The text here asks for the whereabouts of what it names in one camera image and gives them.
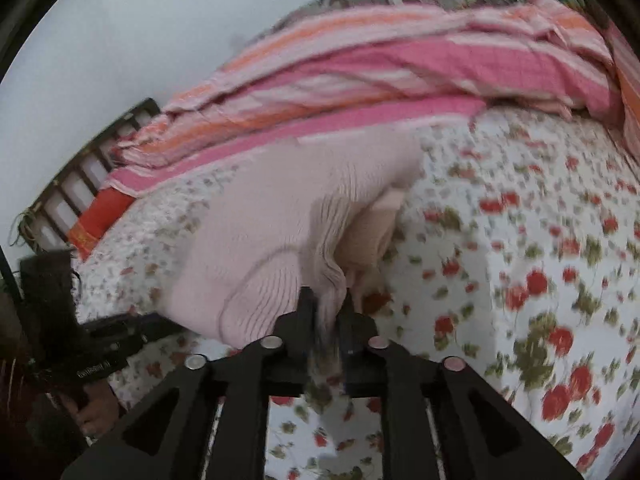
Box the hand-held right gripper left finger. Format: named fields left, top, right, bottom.
left=60, top=287, right=318, bottom=480

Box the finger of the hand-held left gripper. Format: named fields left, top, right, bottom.
left=117, top=311, right=187, bottom=348

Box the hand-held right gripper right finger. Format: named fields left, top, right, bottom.
left=335, top=295, right=586, bottom=480

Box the pink knit sweater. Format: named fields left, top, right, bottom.
left=159, top=127, right=426, bottom=351

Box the person's left hand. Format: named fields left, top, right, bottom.
left=65, top=379, right=122, bottom=437

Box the red pillow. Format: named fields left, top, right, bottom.
left=67, top=187, right=136, bottom=261

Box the beige cloth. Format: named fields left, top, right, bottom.
left=337, top=190, right=406, bottom=281

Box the dark wooden headboard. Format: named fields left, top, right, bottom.
left=17, top=97, right=162, bottom=256

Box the floral bedsheet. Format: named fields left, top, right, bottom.
left=75, top=105, right=640, bottom=480

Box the pink striped blanket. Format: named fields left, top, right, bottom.
left=102, top=0, right=640, bottom=198

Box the tangled cord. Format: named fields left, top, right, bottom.
left=7, top=211, right=43, bottom=248

